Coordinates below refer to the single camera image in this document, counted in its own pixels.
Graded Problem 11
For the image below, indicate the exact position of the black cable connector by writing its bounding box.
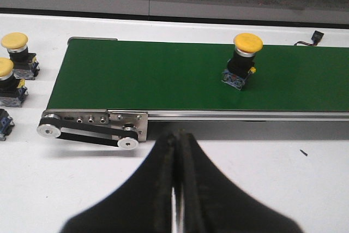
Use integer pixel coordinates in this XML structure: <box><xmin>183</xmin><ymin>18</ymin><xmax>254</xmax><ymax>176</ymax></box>
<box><xmin>293</xmin><ymin>31</ymin><xmax>324</xmax><ymax>46</ymax></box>

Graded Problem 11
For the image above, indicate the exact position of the green conveyor belt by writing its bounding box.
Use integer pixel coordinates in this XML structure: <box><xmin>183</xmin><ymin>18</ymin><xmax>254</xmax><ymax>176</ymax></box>
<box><xmin>47</xmin><ymin>39</ymin><xmax>348</xmax><ymax>111</ymax></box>

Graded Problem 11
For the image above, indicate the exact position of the black drive belt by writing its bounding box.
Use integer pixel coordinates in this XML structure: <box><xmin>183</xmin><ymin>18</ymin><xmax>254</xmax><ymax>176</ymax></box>
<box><xmin>38</xmin><ymin>114</ymin><xmax>139</xmax><ymax>147</ymax></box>

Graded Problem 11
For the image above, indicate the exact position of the yellow mushroom push button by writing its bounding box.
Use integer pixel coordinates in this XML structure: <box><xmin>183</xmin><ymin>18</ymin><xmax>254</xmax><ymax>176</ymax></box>
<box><xmin>1</xmin><ymin>32</ymin><xmax>40</xmax><ymax>80</ymax></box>
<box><xmin>1</xmin><ymin>57</ymin><xmax>28</xmax><ymax>107</ymax></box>
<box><xmin>222</xmin><ymin>33</ymin><xmax>263</xmax><ymax>91</ymax></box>

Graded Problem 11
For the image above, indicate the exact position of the silver drive pulley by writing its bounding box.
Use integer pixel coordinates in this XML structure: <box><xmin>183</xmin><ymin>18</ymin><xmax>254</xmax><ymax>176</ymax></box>
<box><xmin>37</xmin><ymin>124</ymin><xmax>61</xmax><ymax>138</ymax></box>

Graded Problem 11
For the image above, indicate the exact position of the small silver pulley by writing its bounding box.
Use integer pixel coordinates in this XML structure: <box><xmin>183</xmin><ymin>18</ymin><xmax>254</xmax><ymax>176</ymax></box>
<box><xmin>117</xmin><ymin>138</ymin><xmax>139</xmax><ymax>150</ymax></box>

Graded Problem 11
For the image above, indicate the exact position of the push button base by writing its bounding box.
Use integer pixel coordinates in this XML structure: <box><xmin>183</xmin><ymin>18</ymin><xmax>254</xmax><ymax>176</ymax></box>
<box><xmin>0</xmin><ymin>109</ymin><xmax>15</xmax><ymax>141</ymax></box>

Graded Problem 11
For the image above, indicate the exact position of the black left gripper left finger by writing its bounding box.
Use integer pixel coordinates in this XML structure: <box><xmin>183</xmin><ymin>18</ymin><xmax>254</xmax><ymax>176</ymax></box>
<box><xmin>61</xmin><ymin>134</ymin><xmax>176</xmax><ymax>232</ymax></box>

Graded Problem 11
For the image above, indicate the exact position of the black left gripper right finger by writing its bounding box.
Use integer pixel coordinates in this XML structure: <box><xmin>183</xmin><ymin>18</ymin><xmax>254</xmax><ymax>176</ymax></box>
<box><xmin>177</xmin><ymin>133</ymin><xmax>301</xmax><ymax>232</ymax></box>

